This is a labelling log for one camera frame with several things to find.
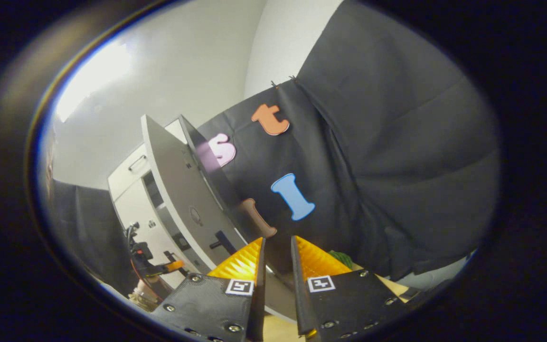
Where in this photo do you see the green striped watermelon toy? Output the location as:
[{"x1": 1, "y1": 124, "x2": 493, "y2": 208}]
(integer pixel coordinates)
[{"x1": 329, "y1": 250, "x2": 354, "y2": 270}]

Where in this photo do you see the white cabinet drawer front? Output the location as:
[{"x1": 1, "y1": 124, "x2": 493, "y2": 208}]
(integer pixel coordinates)
[{"x1": 107, "y1": 142, "x2": 151, "y2": 202}]

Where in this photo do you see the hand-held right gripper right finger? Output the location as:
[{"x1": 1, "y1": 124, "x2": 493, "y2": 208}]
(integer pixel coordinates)
[{"x1": 291, "y1": 235, "x2": 409, "y2": 342}]

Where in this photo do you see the white double-door shoe cabinet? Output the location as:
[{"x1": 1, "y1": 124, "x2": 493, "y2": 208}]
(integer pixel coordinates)
[{"x1": 107, "y1": 114, "x2": 298, "y2": 323}]

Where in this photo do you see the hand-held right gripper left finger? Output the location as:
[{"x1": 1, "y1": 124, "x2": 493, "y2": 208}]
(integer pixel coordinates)
[{"x1": 152, "y1": 237, "x2": 267, "y2": 342}]

